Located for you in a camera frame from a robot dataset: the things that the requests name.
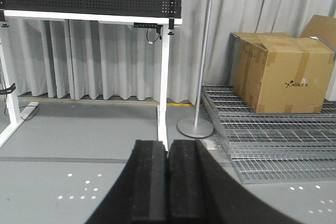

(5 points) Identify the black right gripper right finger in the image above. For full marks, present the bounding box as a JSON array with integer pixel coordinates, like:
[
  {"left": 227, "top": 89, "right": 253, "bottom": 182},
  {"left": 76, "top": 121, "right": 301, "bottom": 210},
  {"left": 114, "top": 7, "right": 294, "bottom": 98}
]
[{"left": 168, "top": 140, "right": 298, "bottom": 223}]

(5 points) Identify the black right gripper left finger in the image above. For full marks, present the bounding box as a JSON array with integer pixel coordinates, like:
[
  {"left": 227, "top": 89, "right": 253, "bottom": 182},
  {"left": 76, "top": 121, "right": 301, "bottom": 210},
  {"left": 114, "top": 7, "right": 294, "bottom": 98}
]
[{"left": 87, "top": 140, "right": 167, "bottom": 223}]

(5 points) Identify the silver sign stand pole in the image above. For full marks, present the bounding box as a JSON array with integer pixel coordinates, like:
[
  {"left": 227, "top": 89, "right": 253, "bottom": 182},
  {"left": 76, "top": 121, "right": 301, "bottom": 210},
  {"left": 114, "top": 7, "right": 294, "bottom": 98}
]
[{"left": 177, "top": 0, "right": 214, "bottom": 138}]

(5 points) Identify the steel floor grating stack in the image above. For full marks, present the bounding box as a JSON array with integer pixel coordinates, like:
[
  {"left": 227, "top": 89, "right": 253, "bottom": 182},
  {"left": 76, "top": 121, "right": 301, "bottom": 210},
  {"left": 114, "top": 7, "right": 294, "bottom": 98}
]
[{"left": 202, "top": 87, "right": 335, "bottom": 184}]

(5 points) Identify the large taped cardboard box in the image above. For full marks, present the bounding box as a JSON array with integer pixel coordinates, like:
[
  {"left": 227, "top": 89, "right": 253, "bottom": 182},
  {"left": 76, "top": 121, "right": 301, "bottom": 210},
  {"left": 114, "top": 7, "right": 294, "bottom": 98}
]
[{"left": 233, "top": 33, "right": 335, "bottom": 113}]

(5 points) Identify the white power strip on floor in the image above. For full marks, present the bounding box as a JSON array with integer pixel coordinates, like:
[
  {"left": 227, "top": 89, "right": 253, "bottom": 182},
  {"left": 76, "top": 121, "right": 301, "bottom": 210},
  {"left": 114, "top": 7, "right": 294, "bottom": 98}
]
[{"left": 19, "top": 102, "right": 40, "bottom": 121}]

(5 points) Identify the grey curtain backdrop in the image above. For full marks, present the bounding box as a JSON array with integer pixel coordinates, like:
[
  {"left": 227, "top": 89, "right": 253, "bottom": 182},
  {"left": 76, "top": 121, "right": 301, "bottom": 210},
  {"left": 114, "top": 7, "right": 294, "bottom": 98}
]
[{"left": 1, "top": 0, "right": 335, "bottom": 103}]

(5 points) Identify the black desk height controller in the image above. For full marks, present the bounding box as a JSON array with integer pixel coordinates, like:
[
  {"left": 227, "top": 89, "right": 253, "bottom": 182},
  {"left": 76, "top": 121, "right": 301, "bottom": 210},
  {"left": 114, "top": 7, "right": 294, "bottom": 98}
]
[{"left": 133, "top": 23, "right": 158, "bottom": 29}]

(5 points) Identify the black pegboard clamp right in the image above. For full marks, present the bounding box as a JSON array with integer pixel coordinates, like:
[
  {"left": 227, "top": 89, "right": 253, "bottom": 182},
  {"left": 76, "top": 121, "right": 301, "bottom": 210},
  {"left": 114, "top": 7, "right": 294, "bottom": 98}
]
[{"left": 168, "top": 0, "right": 175, "bottom": 36}]

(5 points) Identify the black pegboard clamp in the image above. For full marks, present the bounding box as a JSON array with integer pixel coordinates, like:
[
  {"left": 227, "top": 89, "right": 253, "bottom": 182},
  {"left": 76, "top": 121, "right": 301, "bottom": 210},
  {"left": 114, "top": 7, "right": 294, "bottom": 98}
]
[
  {"left": 0, "top": 0, "right": 9, "bottom": 28},
  {"left": 168, "top": 0, "right": 175, "bottom": 36}
]

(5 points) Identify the flattened cardboard box behind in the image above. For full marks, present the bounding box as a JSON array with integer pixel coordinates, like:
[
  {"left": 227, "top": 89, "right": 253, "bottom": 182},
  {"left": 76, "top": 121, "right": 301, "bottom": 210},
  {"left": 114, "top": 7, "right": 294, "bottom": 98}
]
[{"left": 300, "top": 15, "right": 335, "bottom": 49}]

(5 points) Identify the black pegboard clamp left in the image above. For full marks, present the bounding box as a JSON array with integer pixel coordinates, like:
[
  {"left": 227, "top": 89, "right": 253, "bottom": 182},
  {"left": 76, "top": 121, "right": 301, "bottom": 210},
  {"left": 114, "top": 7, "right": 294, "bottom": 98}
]
[{"left": 0, "top": 0, "right": 9, "bottom": 28}]

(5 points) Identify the white table frame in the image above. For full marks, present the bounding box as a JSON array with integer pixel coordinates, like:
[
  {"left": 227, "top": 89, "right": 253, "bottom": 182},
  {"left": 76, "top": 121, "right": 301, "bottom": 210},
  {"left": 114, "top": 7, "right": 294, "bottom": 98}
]
[{"left": 1, "top": 9, "right": 182, "bottom": 150}]

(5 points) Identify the black dangling cable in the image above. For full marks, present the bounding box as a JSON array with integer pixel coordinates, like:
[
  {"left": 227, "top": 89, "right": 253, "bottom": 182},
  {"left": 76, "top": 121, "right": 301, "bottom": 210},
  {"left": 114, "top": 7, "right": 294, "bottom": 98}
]
[{"left": 146, "top": 24, "right": 163, "bottom": 45}]

